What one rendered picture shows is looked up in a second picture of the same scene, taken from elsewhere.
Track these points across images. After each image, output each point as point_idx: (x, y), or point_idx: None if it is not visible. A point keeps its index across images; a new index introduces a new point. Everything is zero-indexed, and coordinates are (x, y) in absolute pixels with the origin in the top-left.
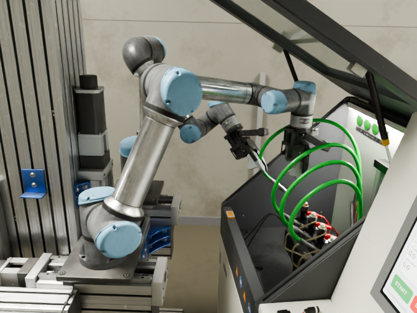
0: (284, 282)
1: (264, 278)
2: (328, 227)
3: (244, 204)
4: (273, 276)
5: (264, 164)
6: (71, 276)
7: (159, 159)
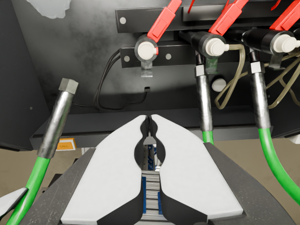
0: None
1: (168, 89)
2: (245, 4)
3: (16, 119)
4: (164, 75)
5: (4, 214)
6: None
7: None
